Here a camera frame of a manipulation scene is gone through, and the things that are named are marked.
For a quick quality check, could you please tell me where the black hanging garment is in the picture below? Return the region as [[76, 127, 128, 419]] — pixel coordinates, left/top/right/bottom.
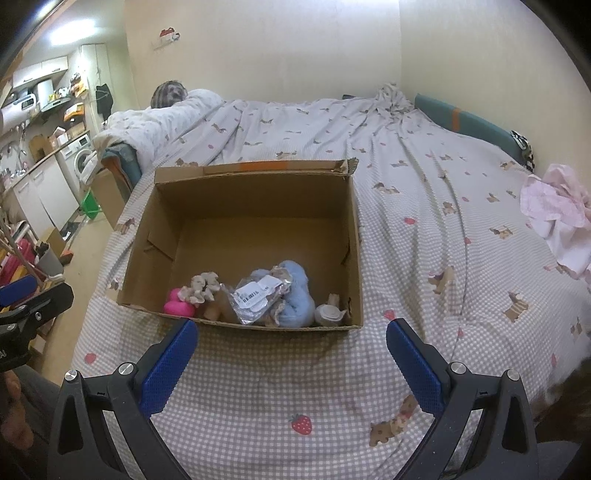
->
[[94, 83, 114, 117]]

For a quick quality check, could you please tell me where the grey bin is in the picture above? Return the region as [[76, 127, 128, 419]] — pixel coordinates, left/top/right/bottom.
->
[[34, 242, 64, 278]]

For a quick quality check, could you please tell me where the dark brown fuzzy cloth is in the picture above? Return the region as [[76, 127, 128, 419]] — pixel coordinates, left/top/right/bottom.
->
[[534, 367, 591, 446]]

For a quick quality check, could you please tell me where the brown cardboard box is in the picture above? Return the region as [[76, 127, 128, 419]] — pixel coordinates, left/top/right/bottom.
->
[[116, 158, 365, 330]]

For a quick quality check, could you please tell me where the teal mattress corner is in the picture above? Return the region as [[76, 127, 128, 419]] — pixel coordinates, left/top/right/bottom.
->
[[102, 142, 143, 191]]

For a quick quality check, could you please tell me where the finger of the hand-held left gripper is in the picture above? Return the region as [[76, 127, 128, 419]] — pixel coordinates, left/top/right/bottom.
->
[[0, 275, 39, 308], [0, 282, 75, 344]]

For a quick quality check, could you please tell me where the pink cloth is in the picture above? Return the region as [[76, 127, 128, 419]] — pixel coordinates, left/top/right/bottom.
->
[[520, 163, 591, 281]]

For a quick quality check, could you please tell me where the pink fluffy item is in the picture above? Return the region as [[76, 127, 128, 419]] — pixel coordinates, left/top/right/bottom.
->
[[163, 287, 196, 318]]

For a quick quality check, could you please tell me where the checked printed bedsheet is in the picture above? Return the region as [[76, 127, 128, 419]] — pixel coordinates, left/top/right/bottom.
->
[[73, 82, 591, 480]]

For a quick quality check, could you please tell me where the beige cardboard tube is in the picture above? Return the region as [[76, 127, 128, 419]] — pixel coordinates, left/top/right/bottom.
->
[[200, 299, 232, 322]]

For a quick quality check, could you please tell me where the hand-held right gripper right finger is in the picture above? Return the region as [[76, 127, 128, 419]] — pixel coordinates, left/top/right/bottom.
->
[[386, 318, 539, 480]]

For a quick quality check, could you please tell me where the white kitchen cabinet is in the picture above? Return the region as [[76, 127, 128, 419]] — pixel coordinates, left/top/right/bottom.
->
[[10, 158, 80, 237]]

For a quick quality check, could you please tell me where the clear plastic packet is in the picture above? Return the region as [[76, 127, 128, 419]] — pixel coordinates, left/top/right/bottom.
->
[[220, 268, 292, 326]]

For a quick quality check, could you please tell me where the light blue fluffy cloth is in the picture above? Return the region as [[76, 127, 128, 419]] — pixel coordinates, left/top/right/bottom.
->
[[265, 259, 317, 329]]

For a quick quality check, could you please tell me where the beige lace scrunchie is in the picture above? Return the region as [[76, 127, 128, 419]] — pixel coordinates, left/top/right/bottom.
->
[[252, 267, 293, 328]]

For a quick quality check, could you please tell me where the green plastic item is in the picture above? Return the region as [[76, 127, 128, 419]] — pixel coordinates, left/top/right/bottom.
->
[[80, 189, 103, 221]]

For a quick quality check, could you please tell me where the white washing machine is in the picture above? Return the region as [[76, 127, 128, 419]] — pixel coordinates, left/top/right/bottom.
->
[[59, 133, 96, 186]]

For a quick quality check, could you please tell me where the red suitcase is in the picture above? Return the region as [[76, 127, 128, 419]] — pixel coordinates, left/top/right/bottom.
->
[[0, 237, 37, 288]]

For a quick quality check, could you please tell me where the black white patterned item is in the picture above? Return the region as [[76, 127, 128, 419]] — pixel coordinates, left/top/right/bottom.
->
[[510, 130, 535, 172]]

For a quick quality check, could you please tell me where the white printed duvet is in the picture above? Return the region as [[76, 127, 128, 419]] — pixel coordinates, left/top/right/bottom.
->
[[93, 89, 228, 172]]

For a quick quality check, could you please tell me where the person's left forearm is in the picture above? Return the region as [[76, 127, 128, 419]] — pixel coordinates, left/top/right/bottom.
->
[[0, 364, 63, 480]]

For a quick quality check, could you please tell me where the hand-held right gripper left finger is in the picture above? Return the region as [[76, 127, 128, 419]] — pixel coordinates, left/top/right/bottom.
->
[[46, 318, 200, 480]]

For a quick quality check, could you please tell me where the grey striped plush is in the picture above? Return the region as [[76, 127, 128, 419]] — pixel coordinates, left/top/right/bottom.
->
[[151, 80, 189, 110]]

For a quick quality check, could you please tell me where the small beige scrunchie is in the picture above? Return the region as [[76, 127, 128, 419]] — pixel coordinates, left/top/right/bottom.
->
[[177, 271, 221, 306]]

